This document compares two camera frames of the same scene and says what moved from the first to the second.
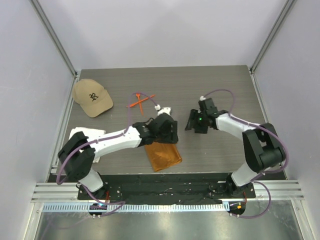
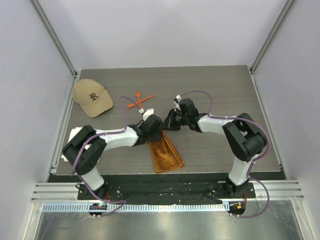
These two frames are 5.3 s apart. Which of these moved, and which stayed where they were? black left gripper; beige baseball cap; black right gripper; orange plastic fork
Moved: black left gripper; black right gripper
Stayed: beige baseball cap; orange plastic fork
